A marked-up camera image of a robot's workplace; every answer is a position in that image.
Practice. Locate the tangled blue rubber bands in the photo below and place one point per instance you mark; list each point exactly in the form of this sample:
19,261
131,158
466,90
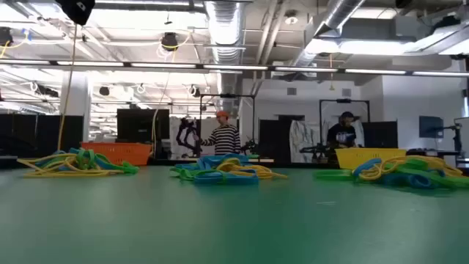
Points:
417,181
73,151
227,179

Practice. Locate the white patterned backdrop sheet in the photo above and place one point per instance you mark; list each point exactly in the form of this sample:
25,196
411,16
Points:
304,141
207,126

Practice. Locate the green rubber band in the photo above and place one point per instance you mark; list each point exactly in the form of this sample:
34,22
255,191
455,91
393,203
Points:
329,175

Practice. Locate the person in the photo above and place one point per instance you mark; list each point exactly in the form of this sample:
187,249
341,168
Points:
342,135
225,139

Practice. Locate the black screen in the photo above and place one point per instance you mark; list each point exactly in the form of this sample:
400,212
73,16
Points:
143,126

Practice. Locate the black frame stand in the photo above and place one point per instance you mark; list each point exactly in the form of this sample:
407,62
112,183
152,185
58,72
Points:
344,100
227,96

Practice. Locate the black background robot arm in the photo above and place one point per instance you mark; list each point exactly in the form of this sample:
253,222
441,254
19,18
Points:
185,132

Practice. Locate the green table mat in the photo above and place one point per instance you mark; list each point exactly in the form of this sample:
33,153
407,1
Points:
234,220

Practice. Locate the orange plastic basket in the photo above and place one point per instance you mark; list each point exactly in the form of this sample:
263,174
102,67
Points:
117,154

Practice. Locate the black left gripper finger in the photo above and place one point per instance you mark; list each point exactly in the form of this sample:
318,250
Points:
75,11

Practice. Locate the yellow plastic basket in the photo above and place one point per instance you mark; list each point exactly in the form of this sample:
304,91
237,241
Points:
348,155

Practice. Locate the tangled green rubber bands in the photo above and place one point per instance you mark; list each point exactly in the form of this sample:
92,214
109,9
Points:
183,172
447,179
128,169

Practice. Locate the silver ventilation duct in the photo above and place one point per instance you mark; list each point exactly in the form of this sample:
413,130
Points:
329,22
225,29

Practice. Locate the black partition panel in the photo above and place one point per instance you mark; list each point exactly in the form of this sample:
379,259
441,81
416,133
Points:
36,133

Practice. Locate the grey wall monitor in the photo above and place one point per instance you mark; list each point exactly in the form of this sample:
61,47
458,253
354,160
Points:
431,127

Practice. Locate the long LED light bar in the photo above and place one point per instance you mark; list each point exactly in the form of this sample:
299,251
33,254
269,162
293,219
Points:
234,67

